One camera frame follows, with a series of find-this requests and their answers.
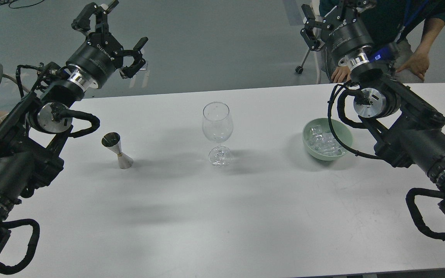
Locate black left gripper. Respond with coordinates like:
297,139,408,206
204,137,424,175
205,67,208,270
66,0,149,90

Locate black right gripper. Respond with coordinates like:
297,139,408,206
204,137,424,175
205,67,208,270
300,0,377,68

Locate steel double jigger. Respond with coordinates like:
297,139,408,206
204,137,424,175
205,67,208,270
101,132,134,170

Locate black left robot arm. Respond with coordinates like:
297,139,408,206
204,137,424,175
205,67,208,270
0,0,148,275

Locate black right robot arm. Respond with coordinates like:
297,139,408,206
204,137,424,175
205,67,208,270
301,0,445,241

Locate pile of ice cubes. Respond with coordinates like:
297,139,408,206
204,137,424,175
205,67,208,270
307,125,346,157

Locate clear wine glass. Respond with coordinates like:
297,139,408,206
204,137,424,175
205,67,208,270
202,102,234,167

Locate person's right hand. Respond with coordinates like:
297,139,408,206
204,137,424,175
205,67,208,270
330,66,351,84

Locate person's left hand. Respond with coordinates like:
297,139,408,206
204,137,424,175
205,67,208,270
395,51,430,84

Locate white office chair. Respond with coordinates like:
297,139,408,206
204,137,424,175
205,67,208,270
295,0,323,84

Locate metal floor plate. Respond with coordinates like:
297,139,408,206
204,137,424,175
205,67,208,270
129,64,150,88

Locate person in dark shirt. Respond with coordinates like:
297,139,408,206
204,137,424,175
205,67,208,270
319,0,445,84

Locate green bowl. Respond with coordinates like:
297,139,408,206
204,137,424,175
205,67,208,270
302,118,353,161

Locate black floor cables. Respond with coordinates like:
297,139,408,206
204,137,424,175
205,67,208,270
0,0,46,16

